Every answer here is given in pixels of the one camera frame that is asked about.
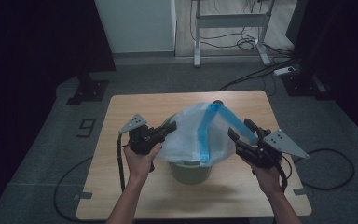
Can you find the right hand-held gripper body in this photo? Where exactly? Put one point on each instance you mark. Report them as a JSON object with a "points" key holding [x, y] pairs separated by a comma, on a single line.
{"points": [[261, 152]]}

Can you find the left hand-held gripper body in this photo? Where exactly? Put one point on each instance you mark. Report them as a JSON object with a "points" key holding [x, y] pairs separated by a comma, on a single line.
{"points": [[140, 140]]}

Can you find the white bag with blue band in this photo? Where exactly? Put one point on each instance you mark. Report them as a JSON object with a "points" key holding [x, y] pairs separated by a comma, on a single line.
{"points": [[186, 137]]}

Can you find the green plastic bin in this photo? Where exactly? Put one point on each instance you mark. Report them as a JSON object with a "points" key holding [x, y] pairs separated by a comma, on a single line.
{"points": [[189, 174]]}

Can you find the person's left hand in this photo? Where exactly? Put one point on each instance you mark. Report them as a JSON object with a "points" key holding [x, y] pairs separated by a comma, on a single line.
{"points": [[140, 166]]}

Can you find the person's right hand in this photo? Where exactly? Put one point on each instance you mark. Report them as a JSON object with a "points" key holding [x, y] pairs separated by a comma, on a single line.
{"points": [[267, 179]]}

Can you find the grey tape piece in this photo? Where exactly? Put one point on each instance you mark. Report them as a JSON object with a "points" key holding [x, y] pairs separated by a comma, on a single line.
{"points": [[303, 191], [84, 195]]}

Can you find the white power strip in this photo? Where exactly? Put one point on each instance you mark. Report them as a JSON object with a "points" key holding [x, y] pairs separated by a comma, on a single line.
{"points": [[283, 71]]}

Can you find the black stand base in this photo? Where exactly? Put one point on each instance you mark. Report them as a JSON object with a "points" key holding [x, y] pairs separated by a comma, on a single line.
{"points": [[301, 87], [88, 91]]}

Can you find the white cabinet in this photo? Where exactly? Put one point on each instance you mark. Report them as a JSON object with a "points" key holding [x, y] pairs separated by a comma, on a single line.
{"points": [[136, 25]]}

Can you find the dark curtain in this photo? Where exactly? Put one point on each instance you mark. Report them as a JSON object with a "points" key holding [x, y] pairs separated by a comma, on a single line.
{"points": [[348, 62], [28, 62]]}

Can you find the white metal desk frame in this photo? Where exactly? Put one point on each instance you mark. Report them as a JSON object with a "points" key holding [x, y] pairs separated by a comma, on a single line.
{"points": [[230, 21]]}

